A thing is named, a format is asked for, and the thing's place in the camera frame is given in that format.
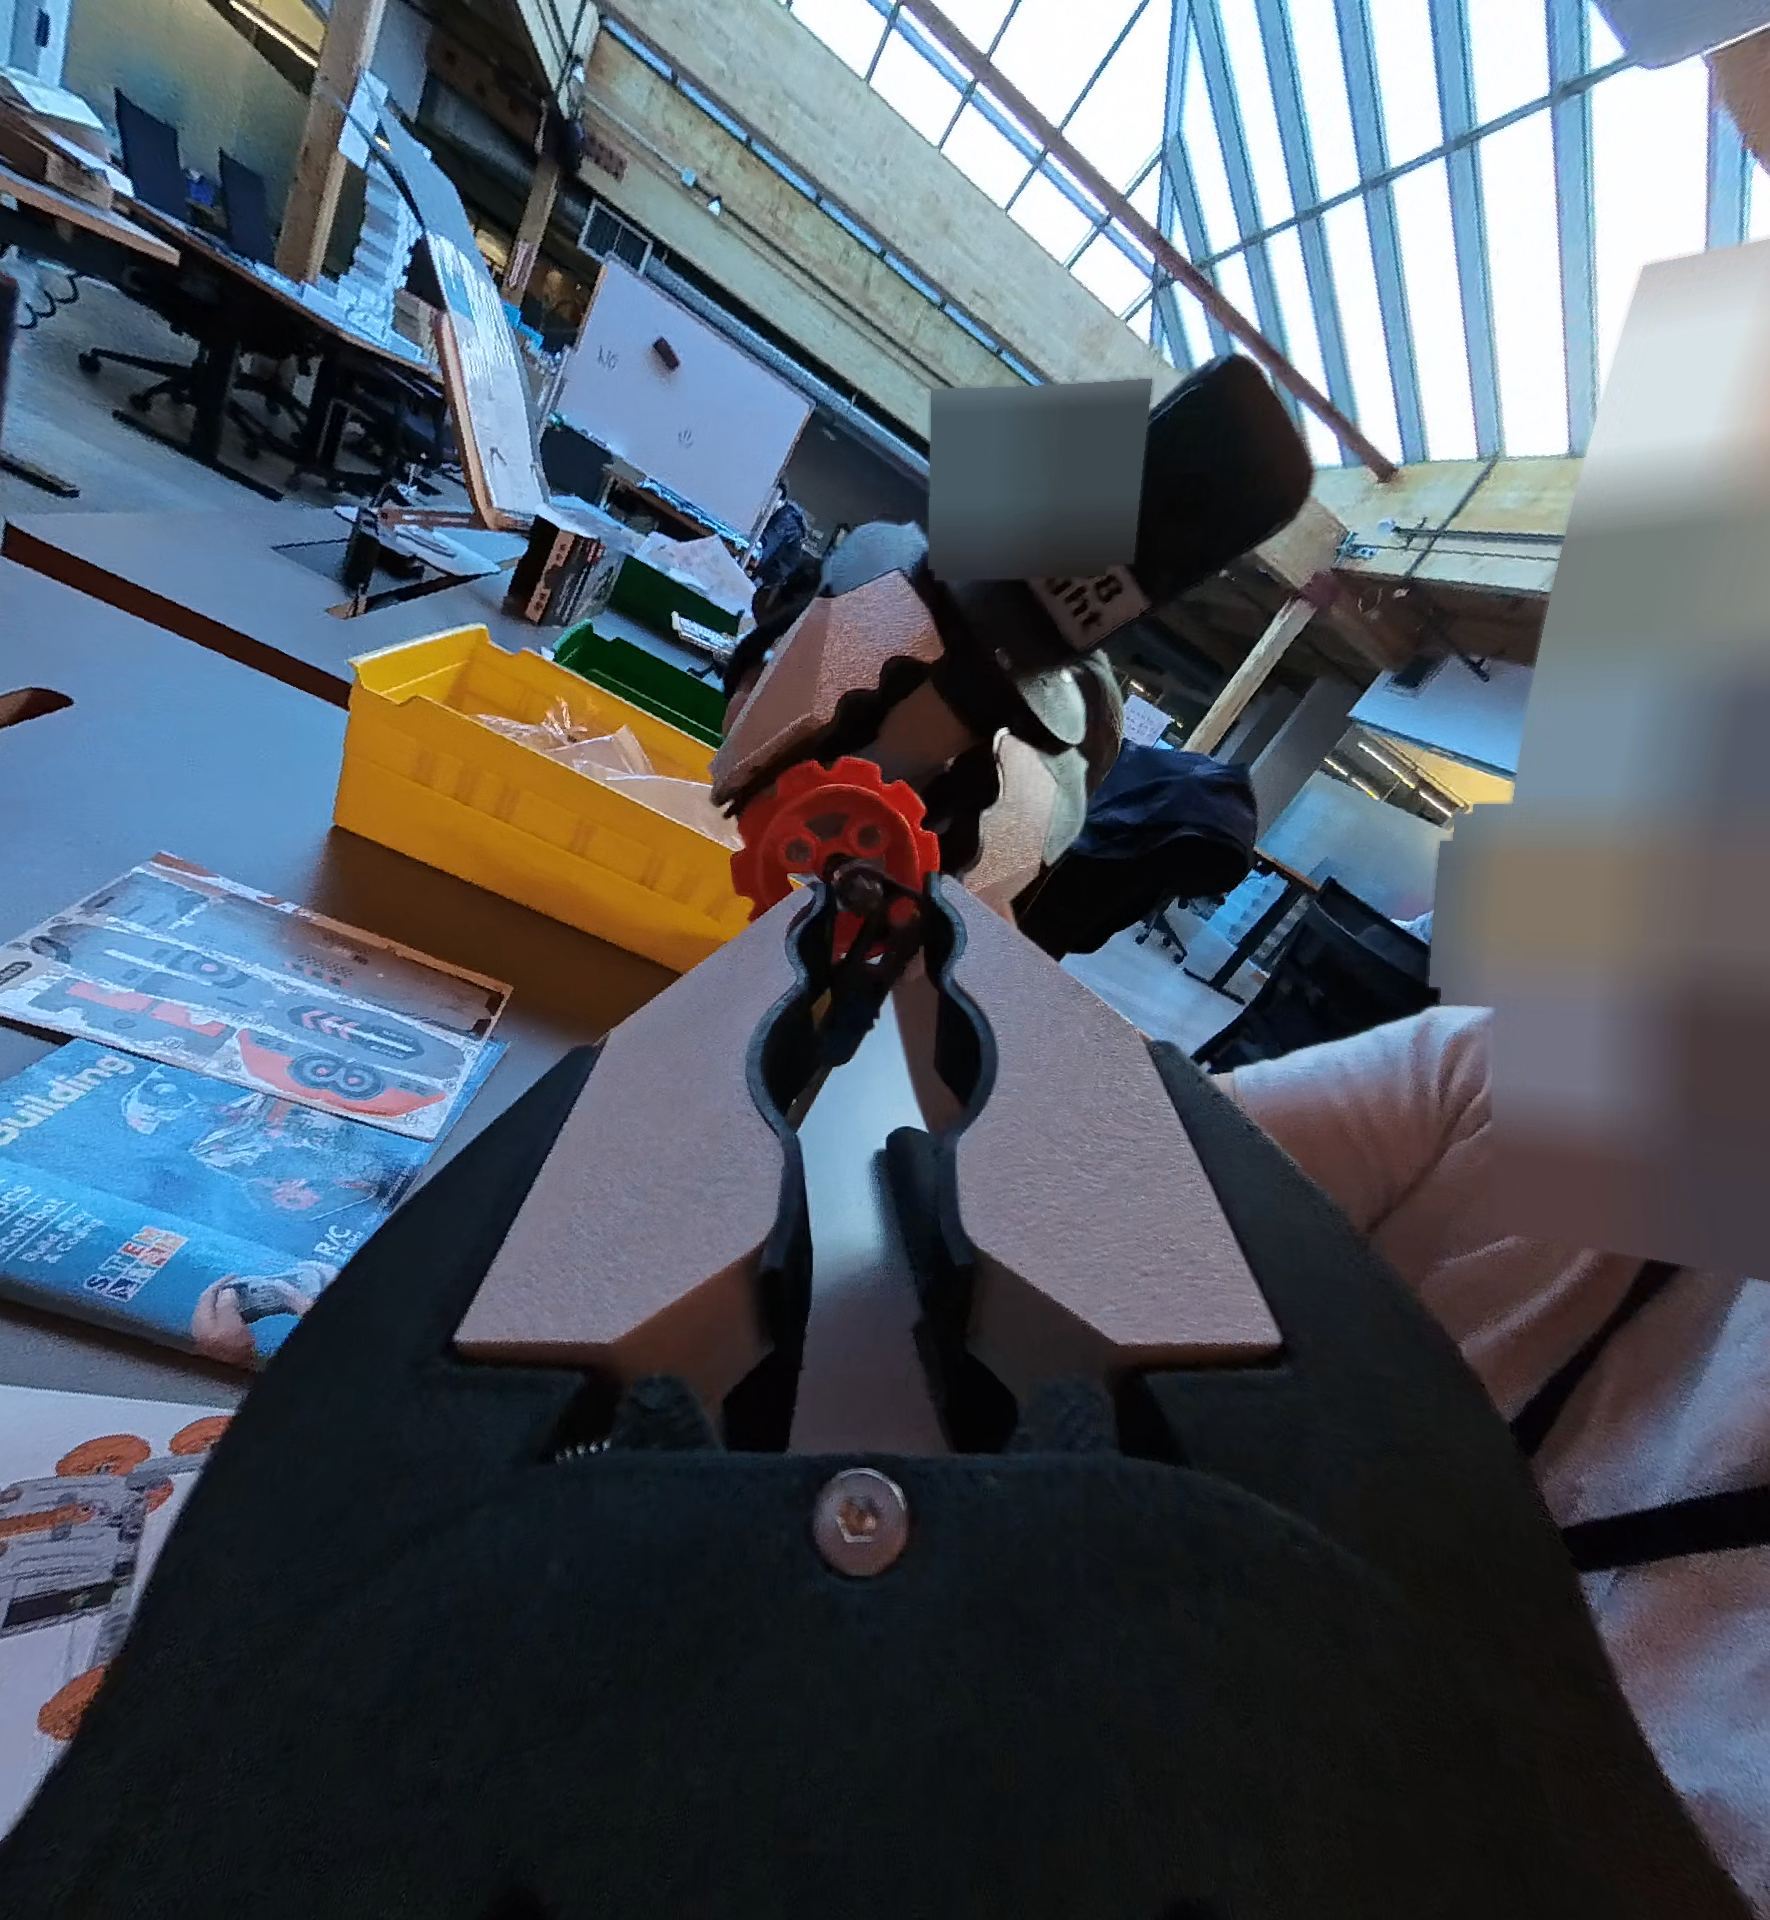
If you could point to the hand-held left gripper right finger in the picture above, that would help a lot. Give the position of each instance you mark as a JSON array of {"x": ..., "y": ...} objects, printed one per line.
[{"x": 1110, "y": 1184}]

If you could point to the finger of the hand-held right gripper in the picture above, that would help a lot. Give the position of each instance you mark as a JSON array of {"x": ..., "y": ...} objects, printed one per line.
[
  {"x": 826, "y": 656},
  {"x": 1031, "y": 825}
]

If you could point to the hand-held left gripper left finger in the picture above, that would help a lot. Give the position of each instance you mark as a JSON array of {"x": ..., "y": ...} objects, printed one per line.
[{"x": 630, "y": 1184}]

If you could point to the orange toy wheel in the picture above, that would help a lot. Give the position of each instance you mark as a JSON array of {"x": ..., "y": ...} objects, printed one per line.
[{"x": 785, "y": 844}]

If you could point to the black perforated beam with axle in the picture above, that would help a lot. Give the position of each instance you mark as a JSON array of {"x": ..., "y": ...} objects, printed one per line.
[{"x": 855, "y": 900}]

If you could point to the wooden-top office desk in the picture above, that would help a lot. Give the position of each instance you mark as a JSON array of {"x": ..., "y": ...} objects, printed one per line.
[{"x": 301, "y": 307}]

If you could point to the grey side desk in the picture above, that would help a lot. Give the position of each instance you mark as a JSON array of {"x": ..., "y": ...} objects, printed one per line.
[{"x": 192, "y": 571}]

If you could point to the navy jacket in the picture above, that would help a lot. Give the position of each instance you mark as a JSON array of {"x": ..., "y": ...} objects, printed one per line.
[{"x": 1157, "y": 825}]

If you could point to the green plastic bin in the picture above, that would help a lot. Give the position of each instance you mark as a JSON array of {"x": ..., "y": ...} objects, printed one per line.
[
  {"x": 680, "y": 597},
  {"x": 630, "y": 674}
]

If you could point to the clear plastic bag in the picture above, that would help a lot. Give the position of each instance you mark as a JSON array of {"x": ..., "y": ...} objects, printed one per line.
[{"x": 604, "y": 753}]

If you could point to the skylight window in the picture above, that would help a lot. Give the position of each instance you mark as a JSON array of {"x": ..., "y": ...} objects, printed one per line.
[{"x": 1350, "y": 223}]

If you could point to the small kit box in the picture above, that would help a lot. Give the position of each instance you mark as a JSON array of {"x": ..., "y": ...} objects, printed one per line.
[{"x": 557, "y": 571}]

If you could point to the whiteboard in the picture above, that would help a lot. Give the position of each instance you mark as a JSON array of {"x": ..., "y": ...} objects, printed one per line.
[{"x": 680, "y": 403}]

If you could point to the yellow plastic bin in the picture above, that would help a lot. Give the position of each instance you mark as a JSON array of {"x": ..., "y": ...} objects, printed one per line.
[{"x": 525, "y": 844}]

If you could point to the leaning poster board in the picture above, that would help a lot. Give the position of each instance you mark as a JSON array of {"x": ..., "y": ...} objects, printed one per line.
[{"x": 493, "y": 403}]

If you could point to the printed sticker sheet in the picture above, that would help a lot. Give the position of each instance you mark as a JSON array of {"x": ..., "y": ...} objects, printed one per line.
[{"x": 228, "y": 990}]

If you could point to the blue manual booklet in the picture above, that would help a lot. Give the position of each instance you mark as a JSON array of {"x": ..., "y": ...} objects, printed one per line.
[{"x": 106, "y": 1199}]

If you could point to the white instruction booklet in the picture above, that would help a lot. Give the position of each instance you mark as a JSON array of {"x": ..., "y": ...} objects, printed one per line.
[{"x": 15, "y": 1526}]

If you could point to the person's pale shirt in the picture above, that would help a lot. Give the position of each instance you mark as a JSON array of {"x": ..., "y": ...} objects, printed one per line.
[{"x": 1730, "y": 1647}]

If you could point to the black office chair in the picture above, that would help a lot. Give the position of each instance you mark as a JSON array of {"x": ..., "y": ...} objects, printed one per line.
[{"x": 148, "y": 147}]

